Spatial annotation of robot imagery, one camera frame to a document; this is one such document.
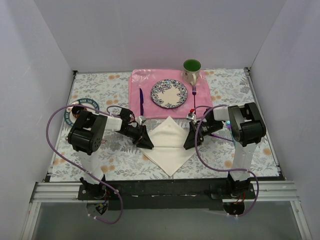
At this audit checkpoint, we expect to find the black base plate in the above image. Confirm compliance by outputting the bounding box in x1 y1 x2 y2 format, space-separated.
77 178 260 212

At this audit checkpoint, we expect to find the pink satin placemat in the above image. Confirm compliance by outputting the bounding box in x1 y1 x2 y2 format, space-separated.
128 69 213 119

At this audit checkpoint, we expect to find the iridescent blue fork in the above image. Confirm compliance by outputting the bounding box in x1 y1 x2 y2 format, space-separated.
225 120 232 130

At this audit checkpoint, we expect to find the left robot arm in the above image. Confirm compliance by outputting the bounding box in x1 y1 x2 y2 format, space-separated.
67 106 154 200

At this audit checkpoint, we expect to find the purple knife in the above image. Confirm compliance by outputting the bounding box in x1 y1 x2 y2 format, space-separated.
139 88 144 116

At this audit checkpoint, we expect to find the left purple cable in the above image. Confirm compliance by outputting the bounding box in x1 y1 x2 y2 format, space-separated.
46 104 136 225

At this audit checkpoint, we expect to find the floral patterned tablecloth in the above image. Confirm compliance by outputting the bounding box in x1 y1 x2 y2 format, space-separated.
51 68 286 181

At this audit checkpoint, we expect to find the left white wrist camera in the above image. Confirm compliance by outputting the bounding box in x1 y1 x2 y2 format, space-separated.
136 115 147 125

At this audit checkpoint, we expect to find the blue floral plate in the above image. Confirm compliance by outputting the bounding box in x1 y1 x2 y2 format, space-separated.
150 79 188 109

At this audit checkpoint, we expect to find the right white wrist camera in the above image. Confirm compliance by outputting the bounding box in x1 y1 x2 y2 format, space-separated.
186 109 197 122

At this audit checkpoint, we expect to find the purple cable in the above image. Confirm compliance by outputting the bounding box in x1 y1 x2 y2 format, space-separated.
46 104 136 225
189 105 260 218

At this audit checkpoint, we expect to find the teal rimmed saucer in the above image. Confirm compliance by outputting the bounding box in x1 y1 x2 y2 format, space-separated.
64 98 100 127

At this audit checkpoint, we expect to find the purple fork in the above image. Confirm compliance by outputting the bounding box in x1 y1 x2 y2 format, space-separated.
192 85 197 116

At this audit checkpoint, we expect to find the orange brown small cup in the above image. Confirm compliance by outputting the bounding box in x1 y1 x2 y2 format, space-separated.
71 106 85 119

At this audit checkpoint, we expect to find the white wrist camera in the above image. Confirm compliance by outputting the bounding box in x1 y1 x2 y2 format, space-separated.
186 109 197 122
136 115 147 125

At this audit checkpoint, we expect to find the cream mug green inside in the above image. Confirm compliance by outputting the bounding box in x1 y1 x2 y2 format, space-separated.
182 59 202 86

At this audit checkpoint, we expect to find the white cloth napkin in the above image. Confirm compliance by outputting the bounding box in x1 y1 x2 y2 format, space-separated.
140 116 196 177

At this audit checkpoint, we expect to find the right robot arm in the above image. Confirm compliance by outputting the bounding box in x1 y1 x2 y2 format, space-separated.
183 102 267 199

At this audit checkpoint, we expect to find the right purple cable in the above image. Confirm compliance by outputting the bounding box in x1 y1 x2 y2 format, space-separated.
189 105 260 218

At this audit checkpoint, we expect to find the purple spoon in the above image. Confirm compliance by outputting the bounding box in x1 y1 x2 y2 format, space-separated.
210 134 234 142

